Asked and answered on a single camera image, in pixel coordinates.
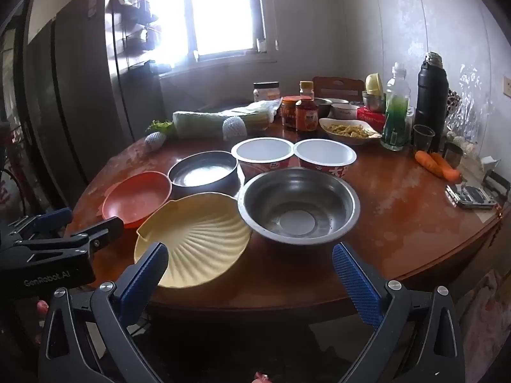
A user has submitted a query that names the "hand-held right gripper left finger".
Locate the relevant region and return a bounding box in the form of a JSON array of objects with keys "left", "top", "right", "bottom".
[{"left": 38, "top": 241, "right": 170, "bottom": 383}]

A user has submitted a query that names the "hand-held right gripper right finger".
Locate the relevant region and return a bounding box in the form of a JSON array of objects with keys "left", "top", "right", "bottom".
[{"left": 332, "top": 241, "right": 466, "bottom": 383}]

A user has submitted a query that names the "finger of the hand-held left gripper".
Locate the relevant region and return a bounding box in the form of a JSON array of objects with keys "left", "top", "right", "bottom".
[
  {"left": 14, "top": 216, "right": 124, "bottom": 254},
  {"left": 0, "top": 207, "right": 73, "bottom": 244}
]

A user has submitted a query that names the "orange plastic bowl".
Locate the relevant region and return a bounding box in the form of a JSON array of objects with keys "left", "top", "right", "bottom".
[{"left": 102, "top": 171, "right": 173, "bottom": 229}]

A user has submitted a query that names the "yellow shell-shaped plate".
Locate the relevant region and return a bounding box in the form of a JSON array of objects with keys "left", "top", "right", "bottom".
[{"left": 133, "top": 192, "right": 253, "bottom": 289}]

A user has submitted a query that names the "large steel bowl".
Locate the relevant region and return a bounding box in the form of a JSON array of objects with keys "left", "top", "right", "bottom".
[{"left": 237, "top": 167, "right": 361, "bottom": 245}]

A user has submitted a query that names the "shallow round steel pan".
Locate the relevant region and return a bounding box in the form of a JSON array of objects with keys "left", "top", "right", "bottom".
[{"left": 168, "top": 151, "right": 239, "bottom": 198}]

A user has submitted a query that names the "red printed paper bowl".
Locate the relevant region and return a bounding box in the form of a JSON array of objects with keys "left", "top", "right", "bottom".
[{"left": 231, "top": 137, "right": 295, "bottom": 186}]

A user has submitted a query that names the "small fruit in foam net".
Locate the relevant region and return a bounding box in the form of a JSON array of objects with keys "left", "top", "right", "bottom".
[{"left": 144, "top": 132, "right": 169, "bottom": 153}]

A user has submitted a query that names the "green leafy vegetable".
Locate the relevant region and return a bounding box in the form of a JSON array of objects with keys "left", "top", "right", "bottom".
[{"left": 146, "top": 119, "right": 176, "bottom": 136}]

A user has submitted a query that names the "grey refrigerator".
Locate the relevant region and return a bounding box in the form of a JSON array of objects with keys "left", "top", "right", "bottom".
[{"left": 24, "top": 0, "right": 166, "bottom": 208}]

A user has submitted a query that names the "carrot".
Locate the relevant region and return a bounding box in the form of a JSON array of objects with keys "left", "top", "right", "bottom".
[
  {"left": 429, "top": 152, "right": 463, "bottom": 182},
  {"left": 415, "top": 151, "right": 446, "bottom": 178}
]

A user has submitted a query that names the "wrapped napa cabbage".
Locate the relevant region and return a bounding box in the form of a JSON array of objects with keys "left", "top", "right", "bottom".
[{"left": 172, "top": 101, "right": 282, "bottom": 140}]

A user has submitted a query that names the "small silver metal device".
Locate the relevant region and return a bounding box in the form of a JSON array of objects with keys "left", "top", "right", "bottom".
[{"left": 445, "top": 184, "right": 499, "bottom": 211}]

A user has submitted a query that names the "white dish with food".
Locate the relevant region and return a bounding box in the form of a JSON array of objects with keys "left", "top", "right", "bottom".
[{"left": 318, "top": 117, "right": 383, "bottom": 145}]

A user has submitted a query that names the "small glass cup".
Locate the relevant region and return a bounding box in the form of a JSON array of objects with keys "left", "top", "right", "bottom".
[{"left": 412, "top": 124, "right": 436, "bottom": 153}]

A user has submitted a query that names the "small steel cup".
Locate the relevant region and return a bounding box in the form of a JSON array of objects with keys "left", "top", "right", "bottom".
[{"left": 442, "top": 142, "right": 464, "bottom": 169}]

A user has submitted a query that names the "large fruit in foam net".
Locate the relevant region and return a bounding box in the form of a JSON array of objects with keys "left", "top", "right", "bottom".
[{"left": 222, "top": 116, "right": 248, "bottom": 141}]

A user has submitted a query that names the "red tissue box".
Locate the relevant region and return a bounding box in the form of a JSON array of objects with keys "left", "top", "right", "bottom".
[{"left": 356, "top": 107, "right": 387, "bottom": 133}]

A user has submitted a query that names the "green drink bottle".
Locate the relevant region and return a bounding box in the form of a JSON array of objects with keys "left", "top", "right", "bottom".
[{"left": 380, "top": 63, "right": 412, "bottom": 151}]

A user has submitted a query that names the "sauce bottle with orange cap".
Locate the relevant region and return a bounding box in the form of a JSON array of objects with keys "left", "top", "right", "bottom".
[{"left": 295, "top": 81, "right": 319, "bottom": 132}]

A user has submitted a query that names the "white ceramic bowl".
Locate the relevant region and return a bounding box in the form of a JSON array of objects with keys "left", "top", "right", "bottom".
[{"left": 331, "top": 103, "right": 360, "bottom": 120}]

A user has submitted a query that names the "small white carton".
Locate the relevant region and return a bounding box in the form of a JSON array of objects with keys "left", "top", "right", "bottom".
[{"left": 479, "top": 155, "right": 501, "bottom": 176}]

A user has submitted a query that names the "small dark steel bowl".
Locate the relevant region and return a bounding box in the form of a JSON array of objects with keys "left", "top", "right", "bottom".
[{"left": 313, "top": 98, "right": 333, "bottom": 118}]

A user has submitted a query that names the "red sauce jar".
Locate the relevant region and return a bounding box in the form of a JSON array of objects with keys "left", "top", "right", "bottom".
[{"left": 280, "top": 96, "right": 301, "bottom": 129}]

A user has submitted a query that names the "dark shelf rack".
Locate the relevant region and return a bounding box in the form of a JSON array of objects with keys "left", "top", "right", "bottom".
[{"left": 116, "top": 0, "right": 164, "bottom": 74}]

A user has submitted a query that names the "black thermos flask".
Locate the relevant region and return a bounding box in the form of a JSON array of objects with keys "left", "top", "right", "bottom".
[{"left": 413, "top": 52, "right": 450, "bottom": 152}]

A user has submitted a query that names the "panel-back wooden chair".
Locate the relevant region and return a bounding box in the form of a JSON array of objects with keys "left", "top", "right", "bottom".
[{"left": 312, "top": 76, "right": 366, "bottom": 98}]

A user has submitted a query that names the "yellow plastic cup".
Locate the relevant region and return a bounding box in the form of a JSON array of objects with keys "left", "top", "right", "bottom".
[{"left": 365, "top": 73, "right": 384, "bottom": 95}]

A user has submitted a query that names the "clear jar with black lid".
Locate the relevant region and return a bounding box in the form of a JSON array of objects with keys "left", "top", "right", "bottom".
[{"left": 253, "top": 81, "right": 281, "bottom": 103}]

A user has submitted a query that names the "crumpled clear plastic bag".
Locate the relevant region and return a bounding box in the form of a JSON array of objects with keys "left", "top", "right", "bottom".
[{"left": 445, "top": 64, "right": 490, "bottom": 156}]

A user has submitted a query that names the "window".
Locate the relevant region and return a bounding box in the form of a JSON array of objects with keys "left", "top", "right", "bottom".
[{"left": 132, "top": 0, "right": 280, "bottom": 72}]

